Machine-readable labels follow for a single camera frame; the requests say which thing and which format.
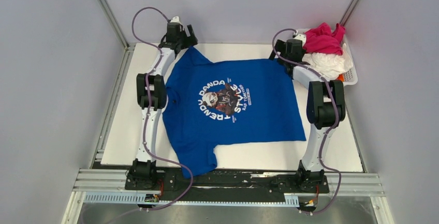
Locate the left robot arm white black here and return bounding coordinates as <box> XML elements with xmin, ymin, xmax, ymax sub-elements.
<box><xmin>125</xmin><ymin>16</ymin><xmax>198</xmax><ymax>190</ymax></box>

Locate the white slotted cable duct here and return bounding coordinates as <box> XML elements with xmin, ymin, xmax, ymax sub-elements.
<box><xmin>83</xmin><ymin>193</ymin><xmax>300</xmax><ymax>207</ymax></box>

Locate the white plastic laundry basket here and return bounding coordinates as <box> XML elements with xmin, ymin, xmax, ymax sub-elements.
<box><xmin>292</xmin><ymin>23</ymin><xmax>356</xmax><ymax>85</ymax></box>

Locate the blue printed t-shirt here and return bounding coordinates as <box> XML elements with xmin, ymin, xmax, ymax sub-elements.
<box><xmin>162</xmin><ymin>47</ymin><xmax>306</xmax><ymax>178</ymax></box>

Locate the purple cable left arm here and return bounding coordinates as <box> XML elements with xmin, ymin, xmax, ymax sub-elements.
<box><xmin>131</xmin><ymin>7</ymin><xmax>194</xmax><ymax>212</ymax></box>

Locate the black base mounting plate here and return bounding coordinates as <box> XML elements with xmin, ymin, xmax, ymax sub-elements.
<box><xmin>124</xmin><ymin>167</ymin><xmax>330</xmax><ymax>203</ymax></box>

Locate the white t-shirt in basket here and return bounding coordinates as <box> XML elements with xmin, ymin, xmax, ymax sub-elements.
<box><xmin>303</xmin><ymin>43</ymin><xmax>354</xmax><ymax>80</ymax></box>

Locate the aluminium frame rail left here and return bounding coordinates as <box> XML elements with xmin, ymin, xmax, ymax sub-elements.
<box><xmin>97</xmin><ymin>0</ymin><xmax>129</xmax><ymax>50</ymax></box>

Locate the pink t-shirt in basket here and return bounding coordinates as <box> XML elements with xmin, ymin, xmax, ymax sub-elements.
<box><xmin>304</xmin><ymin>22</ymin><xmax>346</xmax><ymax>55</ymax></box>

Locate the aluminium front frame rail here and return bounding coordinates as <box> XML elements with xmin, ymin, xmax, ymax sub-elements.
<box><xmin>73</xmin><ymin>169</ymin><xmax>386</xmax><ymax>197</ymax></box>

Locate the orange garment in basket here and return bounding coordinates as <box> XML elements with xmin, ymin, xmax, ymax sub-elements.
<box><xmin>337</xmin><ymin>74</ymin><xmax>344</xmax><ymax>82</ymax></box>

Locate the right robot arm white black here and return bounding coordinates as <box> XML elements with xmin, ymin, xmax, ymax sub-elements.
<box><xmin>269</xmin><ymin>37</ymin><xmax>346</xmax><ymax>193</ymax></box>

